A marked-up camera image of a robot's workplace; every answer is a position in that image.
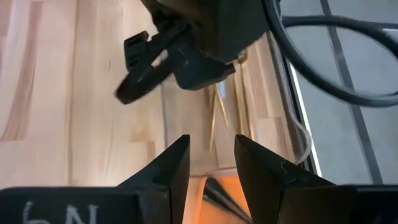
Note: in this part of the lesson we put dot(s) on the clear plastic bin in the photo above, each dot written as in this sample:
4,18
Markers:
186,124

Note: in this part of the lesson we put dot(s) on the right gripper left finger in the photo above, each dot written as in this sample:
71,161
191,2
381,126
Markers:
174,168

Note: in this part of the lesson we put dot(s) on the dark metal fork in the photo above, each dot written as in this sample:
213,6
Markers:
217,193

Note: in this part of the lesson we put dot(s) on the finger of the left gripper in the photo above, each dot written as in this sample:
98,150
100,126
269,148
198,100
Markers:
199,71
140,81

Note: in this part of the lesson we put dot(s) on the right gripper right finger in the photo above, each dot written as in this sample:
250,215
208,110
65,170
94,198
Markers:
273,193

